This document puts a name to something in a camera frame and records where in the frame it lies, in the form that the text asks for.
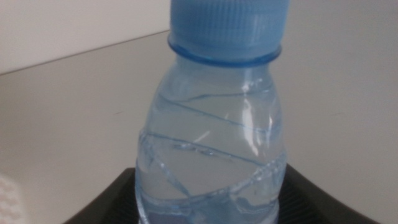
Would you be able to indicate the small blue-capped water bottle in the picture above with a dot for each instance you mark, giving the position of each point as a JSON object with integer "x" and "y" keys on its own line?
{"x": 214, "y": 140}

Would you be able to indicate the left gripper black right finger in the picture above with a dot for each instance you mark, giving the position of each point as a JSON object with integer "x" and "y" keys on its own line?
{"x": 311, "y": 199}

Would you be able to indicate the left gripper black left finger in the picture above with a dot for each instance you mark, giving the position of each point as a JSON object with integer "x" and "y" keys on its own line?
{"x": 115, "y": 202}

